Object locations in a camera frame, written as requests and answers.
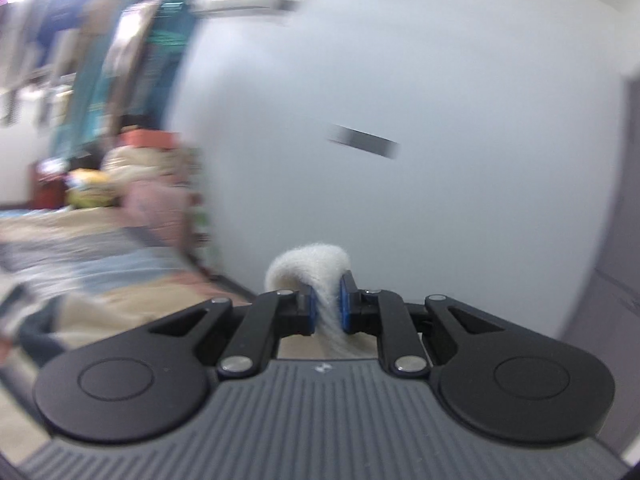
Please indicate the dark wall remote holder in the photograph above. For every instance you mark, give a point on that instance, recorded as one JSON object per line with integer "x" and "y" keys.
{"x": 364, "y": 142}

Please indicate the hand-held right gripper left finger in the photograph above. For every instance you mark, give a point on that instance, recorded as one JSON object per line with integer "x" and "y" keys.
{"x": 311, "y": 310}

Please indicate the white and grey fleece garment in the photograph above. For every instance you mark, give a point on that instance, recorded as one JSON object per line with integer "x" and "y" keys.
{"x": 320, "y": 265}

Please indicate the pile of folded bedding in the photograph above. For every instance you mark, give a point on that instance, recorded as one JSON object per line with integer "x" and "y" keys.
{"x": 150, "y": 190}

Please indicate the orange box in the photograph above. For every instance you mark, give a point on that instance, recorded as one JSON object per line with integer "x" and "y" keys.
{"x": 147, "y": 139}

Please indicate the patchwork blanket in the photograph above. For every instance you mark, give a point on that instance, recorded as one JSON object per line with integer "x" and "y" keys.
{"x": 100, "y": 280}

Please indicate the teal covered clothes rack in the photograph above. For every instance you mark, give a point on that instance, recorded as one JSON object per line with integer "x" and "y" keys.
{"x": 125, "y": 50}

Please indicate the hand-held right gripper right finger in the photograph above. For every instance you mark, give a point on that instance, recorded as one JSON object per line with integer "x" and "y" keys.
{"x": 344, "y": 305}

